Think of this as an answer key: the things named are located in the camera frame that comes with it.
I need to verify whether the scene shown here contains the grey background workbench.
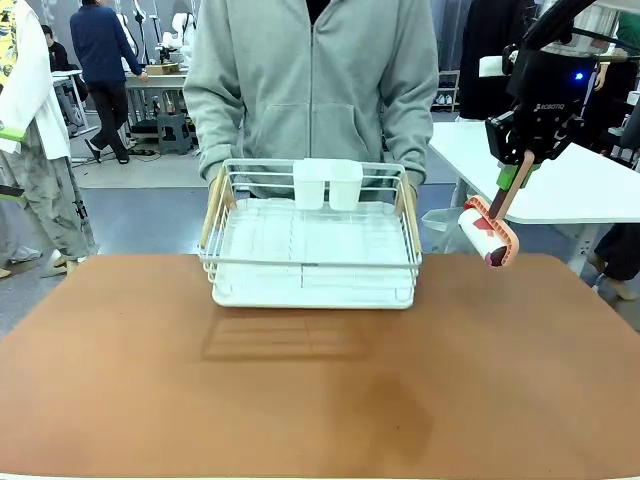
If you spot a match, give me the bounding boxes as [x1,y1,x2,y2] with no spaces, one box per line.
[124,68,201,139]

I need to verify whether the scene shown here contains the white wire dish rack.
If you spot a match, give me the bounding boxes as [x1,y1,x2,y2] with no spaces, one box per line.
[198,157,424,282]

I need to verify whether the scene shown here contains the grey step stool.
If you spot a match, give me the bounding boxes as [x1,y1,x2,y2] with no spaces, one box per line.
[156,113,194,156]

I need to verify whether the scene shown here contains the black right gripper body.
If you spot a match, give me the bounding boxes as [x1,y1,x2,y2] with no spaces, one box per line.
[506,47,597,151]

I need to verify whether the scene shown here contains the seated bystander in black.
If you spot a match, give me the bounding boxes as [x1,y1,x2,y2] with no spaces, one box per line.
[41,24,77,73]

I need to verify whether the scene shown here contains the pink lint roller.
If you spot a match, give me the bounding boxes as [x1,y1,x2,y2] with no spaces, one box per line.
[457,149,537,268]

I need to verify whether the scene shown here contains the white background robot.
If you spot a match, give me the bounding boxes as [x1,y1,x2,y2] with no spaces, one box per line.
[159,10,198,64]

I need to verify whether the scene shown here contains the bystander in navy sweater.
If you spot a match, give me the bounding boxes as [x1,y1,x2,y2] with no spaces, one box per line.
[69,0,151,166]

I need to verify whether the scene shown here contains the person's right forearm grey sleeve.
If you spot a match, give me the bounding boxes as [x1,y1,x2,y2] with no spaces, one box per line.
[182,64,244,185]

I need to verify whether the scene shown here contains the person in grey hoodie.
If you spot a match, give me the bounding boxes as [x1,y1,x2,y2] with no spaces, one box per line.
[182,0,441,202]

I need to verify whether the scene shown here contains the shoe shelf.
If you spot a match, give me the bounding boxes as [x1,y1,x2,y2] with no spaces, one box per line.
[436,69,461,114]

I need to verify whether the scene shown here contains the bystander in green top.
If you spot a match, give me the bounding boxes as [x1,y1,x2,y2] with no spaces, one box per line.
[615,8,640,57]

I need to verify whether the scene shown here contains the bystander in black coat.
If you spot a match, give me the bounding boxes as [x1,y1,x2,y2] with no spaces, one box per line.
[458,0,537,122]

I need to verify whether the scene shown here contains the person's left forearm grey sleeve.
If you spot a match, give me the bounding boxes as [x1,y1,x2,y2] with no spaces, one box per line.
[382,64,441,187]

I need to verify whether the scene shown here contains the white twin utensil holder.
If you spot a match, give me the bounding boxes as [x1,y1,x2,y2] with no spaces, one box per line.
[291,157,365,212]

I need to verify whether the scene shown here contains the clear plastic bag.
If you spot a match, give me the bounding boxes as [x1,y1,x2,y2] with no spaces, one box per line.
[421,205,469,255]

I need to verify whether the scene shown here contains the bystander in white jacket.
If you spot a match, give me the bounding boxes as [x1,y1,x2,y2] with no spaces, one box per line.
[0,0,97,279]

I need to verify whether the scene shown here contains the bystander in white top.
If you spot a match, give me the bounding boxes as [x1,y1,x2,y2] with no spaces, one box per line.
[589,0,622,92]

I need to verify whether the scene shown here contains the white plastic drain tray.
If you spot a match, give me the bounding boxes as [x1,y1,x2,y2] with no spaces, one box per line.
[210,196,418,311]

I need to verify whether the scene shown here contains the bystander legs dark trousers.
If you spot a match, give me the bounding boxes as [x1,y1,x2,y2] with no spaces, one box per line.
[586,223,640,302]

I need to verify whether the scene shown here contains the white side table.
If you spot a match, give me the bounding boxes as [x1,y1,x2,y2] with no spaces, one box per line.
[428,121,640,277]

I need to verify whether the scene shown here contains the small white desk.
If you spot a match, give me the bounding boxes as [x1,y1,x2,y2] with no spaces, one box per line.
[49,68,100,137]

